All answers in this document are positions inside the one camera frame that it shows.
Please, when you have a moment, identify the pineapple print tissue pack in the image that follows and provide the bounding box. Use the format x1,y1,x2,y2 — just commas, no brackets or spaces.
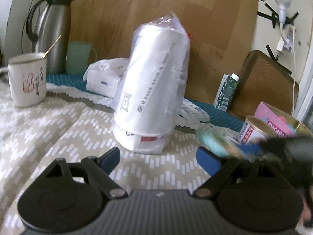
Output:
196,124,243,159

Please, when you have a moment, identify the teal quilted mat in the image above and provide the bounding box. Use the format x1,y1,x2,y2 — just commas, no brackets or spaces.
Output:
46,73,245,132

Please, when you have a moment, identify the beige patterned tablecloth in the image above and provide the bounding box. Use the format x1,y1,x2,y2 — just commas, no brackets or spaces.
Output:
1,77,209,234

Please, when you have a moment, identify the beige paper cup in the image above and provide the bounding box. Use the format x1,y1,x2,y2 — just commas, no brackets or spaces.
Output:
237,115,276,144

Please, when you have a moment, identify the green white drink carton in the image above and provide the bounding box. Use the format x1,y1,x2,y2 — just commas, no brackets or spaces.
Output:
213,73,239,112

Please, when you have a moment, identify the gold metal tin box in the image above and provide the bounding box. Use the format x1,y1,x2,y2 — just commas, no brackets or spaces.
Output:
272,107,312,136

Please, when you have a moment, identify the white tissue pack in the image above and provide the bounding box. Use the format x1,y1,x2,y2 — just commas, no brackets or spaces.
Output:
82,58,129,98

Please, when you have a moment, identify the wrapped paper cup stack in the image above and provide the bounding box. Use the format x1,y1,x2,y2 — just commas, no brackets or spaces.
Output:
112,13,190,154

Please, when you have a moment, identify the green plastic cup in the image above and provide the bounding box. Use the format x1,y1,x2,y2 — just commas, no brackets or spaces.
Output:
66,41,98,74

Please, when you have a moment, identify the white enamel mug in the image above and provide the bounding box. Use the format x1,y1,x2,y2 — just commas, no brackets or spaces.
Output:
1,52,47,108

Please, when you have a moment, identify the steel thermos jug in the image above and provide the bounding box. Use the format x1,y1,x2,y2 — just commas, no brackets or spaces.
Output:
25,0,74,74

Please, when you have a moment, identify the wooden board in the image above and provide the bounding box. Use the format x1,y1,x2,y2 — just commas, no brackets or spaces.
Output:
70,0,258,103

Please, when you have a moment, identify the black tape strip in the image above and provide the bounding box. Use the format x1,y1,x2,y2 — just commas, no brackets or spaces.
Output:
257,0,299,28

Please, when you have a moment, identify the white wall plug adapter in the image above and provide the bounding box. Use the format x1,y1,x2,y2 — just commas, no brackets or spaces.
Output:
276,38,293,53

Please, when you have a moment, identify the white power cable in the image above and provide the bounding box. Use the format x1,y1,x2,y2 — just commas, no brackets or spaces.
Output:
281,24,298,116

